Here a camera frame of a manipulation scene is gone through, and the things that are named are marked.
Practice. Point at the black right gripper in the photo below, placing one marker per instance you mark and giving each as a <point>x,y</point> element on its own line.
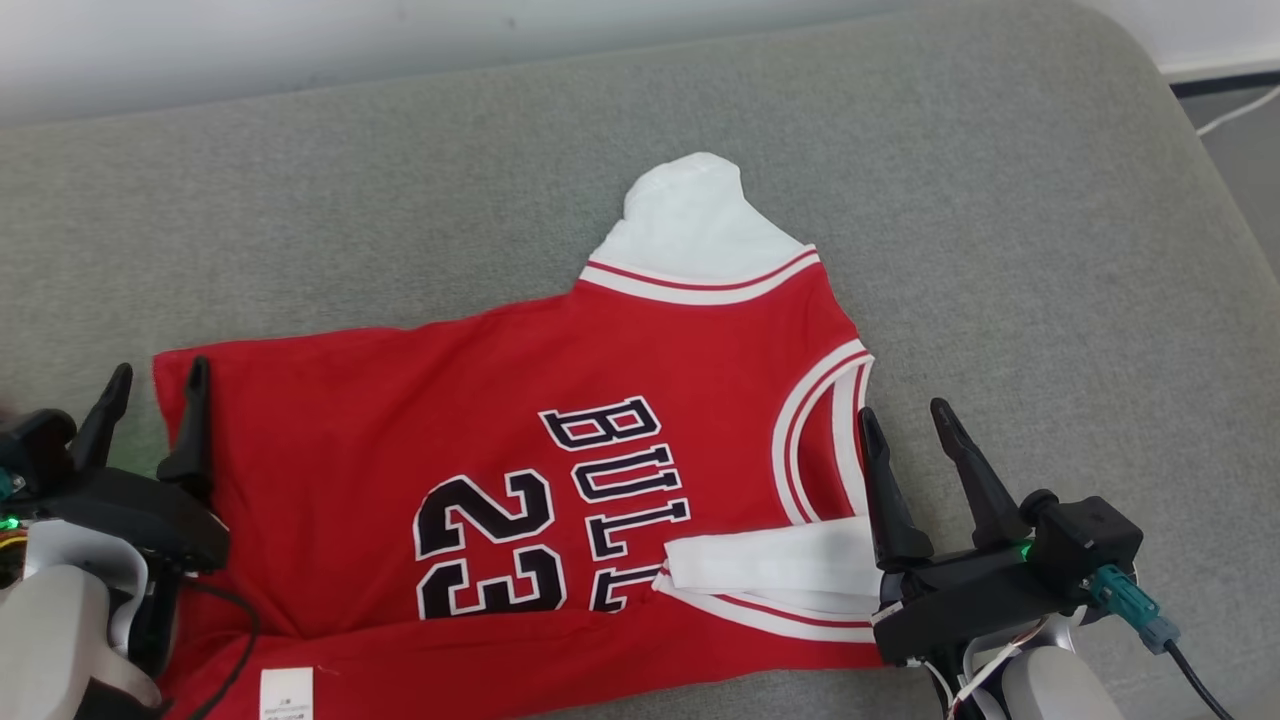
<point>960,600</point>

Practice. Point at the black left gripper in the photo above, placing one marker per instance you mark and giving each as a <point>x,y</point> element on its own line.
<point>130,510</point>

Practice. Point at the red number 23 jersey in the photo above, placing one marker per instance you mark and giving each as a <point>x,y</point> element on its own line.
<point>400,420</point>

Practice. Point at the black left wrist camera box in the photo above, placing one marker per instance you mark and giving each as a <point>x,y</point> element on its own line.
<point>35,445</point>

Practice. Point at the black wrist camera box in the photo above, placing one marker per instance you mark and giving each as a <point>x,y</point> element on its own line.
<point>35,445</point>
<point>1085,540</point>

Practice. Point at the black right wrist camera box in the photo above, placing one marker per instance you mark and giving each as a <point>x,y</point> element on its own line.
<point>1085,540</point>

